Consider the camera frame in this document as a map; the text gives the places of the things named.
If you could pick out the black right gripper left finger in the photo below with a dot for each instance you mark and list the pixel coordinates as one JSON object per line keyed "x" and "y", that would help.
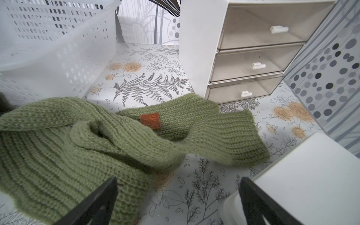
{"x": 96, "y": 208}

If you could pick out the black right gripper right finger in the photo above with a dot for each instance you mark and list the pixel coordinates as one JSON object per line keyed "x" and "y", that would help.
{"x": 261, "y": 208}

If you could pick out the green knitted scarf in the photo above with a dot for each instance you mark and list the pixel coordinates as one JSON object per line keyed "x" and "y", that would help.
{"x": 56, "y": 151}

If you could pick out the white plastic laundry basket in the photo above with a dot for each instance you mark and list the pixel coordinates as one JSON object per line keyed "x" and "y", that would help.
{"x": 54, "y": 48}

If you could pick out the white rectangular box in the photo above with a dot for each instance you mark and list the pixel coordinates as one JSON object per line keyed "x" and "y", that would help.
{"x": 317, "y": 183}

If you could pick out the white mini drawer cabinet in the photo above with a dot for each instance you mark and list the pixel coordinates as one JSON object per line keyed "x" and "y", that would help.
{"x": 236, "y": 50}

